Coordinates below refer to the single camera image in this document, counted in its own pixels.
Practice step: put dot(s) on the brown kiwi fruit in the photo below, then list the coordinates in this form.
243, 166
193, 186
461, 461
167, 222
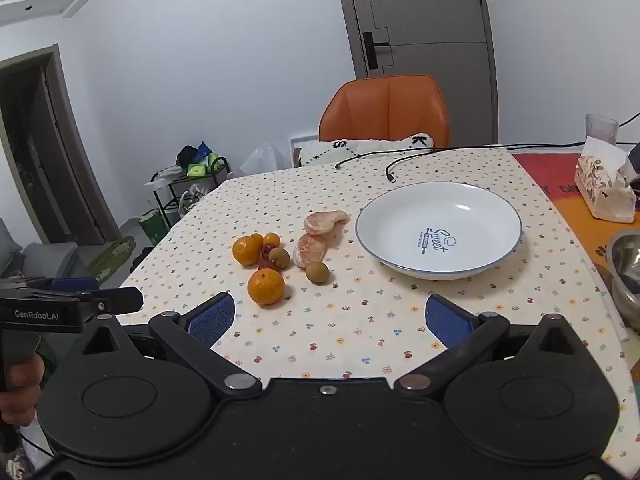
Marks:
317, 273
279, 257

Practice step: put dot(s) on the red and orange mat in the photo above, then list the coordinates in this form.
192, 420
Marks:
555, 180

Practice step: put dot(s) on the white pillow with black letters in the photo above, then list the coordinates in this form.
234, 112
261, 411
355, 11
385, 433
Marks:
350, 150

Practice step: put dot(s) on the peeled pomelo segment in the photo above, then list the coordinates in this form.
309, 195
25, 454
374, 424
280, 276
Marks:
309, 251
326, 222

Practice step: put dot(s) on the green patterned cushion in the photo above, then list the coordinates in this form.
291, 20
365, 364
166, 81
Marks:
112, 256

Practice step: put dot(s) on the floral tissue box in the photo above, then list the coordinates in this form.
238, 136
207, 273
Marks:
602, 190

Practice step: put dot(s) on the green packets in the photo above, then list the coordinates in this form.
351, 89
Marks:
200, 166

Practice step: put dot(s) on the medium tangerine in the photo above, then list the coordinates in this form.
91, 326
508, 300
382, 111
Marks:
246, 251

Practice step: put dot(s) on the grey sofa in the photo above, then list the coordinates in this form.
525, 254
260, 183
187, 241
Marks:
45, 257

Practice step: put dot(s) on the red cherry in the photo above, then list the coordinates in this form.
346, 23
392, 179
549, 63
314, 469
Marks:
265, 265
269, 248

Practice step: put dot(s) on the brown kiwi fruit right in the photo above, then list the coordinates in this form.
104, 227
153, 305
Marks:
317, 273

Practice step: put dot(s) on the small tangerine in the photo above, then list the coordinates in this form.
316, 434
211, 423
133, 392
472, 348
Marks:
271, 239
256, 237

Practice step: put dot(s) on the person's left hand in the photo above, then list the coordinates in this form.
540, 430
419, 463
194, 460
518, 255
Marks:
22, 374

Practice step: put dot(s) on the grey door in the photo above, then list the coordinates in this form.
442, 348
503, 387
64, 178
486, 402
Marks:
425, 15

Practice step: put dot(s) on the metal bowl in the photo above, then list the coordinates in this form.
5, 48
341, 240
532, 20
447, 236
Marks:
627, 270

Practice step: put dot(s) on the white plate with blue rim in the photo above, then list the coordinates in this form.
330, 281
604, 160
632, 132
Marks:
400, 230

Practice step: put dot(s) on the dotted white tablecloth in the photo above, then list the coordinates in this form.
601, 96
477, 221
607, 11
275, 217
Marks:
350, 320

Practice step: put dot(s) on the green box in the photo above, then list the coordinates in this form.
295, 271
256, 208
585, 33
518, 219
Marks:
150, 227

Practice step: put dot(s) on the black cloth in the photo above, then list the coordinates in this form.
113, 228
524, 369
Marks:
186, 155

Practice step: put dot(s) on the orange chair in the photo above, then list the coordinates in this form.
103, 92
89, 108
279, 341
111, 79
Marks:
385, 110

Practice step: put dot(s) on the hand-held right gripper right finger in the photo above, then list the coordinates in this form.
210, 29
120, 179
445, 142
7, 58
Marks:
447, 320

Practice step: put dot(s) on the brown kiwi fruit middle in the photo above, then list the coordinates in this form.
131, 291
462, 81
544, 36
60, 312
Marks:
279, 257

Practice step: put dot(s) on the white plastic bag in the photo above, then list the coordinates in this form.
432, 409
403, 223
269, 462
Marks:
262, 162

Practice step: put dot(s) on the clear glass cup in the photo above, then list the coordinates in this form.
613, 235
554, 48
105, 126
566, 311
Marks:
601, 127

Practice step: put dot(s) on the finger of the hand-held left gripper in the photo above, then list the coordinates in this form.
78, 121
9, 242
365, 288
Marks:
75, 284
120, 300

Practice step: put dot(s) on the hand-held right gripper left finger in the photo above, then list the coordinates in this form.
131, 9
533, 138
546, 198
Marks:
212, 317

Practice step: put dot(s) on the large tangerine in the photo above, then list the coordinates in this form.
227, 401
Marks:
266, 286

